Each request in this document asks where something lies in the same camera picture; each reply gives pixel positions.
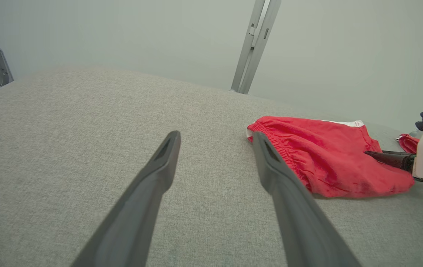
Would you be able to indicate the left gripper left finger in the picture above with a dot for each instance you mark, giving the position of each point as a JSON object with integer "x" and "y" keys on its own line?
{"x": 137, "y": 222}

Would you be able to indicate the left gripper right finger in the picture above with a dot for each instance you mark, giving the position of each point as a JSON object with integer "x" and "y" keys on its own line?
{"x": 304, "y": 230}

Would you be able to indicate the red white basketball jersey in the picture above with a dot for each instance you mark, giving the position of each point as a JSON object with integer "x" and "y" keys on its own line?
{"x": 409, "y": 144}

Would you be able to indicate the red shorts with white trim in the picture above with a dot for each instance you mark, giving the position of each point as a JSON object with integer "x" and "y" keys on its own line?
{"x": 330, "y": 159}

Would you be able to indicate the grey double partition post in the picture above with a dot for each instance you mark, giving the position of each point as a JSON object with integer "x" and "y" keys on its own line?
{"x": 250, "y": 55}

